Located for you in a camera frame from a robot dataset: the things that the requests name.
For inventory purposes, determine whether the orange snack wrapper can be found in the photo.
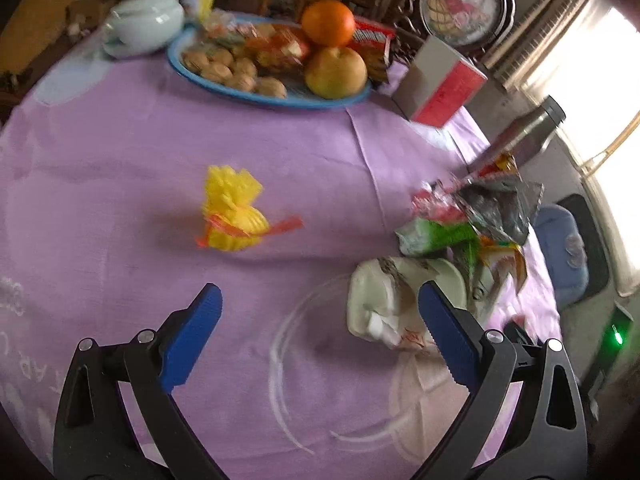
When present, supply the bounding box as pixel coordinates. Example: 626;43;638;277
477;237;528;293

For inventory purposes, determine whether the white ceramic teapot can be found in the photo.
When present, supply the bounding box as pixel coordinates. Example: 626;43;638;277
101;0;187;58

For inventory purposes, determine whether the red plastic wrapper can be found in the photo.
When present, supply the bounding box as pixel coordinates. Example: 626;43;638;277
411;180;468;223

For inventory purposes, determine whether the yellow net bag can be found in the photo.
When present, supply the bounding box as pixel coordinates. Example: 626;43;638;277
195;164;306;252

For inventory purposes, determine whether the silver foil wrapper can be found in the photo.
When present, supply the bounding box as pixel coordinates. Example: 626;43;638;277
452;177;545;246

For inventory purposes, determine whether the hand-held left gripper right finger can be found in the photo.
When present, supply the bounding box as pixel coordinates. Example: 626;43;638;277
415;281;588;480

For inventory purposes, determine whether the window with white curtain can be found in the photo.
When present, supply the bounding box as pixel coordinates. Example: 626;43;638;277
482;0;640;186

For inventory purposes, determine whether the red yellow snack packet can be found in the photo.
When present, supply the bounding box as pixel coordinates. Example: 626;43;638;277
477;152;521;181

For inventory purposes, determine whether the blue plate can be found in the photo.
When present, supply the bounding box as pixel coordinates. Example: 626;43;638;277
167;16;373;110

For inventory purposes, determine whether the round decorative fruit plate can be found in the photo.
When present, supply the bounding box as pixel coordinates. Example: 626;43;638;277
417;0;513;58

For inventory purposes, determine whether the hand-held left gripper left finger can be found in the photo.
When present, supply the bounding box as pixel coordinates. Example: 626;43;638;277
52;283;231;480

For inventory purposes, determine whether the yellow apple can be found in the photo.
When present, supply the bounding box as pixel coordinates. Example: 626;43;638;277
305;46;369;100

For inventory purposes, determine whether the pile of wrapped snacks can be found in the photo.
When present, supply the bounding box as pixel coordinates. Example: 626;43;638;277
202;10;313;72

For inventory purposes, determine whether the pile of walnuts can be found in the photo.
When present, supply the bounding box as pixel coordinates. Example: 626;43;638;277
182;45;288;100

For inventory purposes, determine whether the green snack wrapper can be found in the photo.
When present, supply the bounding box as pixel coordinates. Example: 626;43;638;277
395;217;481;281

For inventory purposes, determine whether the white bag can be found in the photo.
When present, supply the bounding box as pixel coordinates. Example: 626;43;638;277
347;255;468;356

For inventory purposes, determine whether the steel thermos bottle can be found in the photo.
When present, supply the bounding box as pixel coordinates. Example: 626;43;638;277
467;95;567;173

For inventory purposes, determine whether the black chair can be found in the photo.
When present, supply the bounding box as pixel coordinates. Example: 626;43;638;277
556;194;612;306

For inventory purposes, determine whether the white and red box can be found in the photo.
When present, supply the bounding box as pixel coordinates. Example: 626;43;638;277
391;35;488;130

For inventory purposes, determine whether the clear glass plate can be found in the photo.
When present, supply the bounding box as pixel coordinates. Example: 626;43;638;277
267;272;481;453

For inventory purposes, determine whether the orange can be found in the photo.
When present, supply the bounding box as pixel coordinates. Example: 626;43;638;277
301;0;357;48

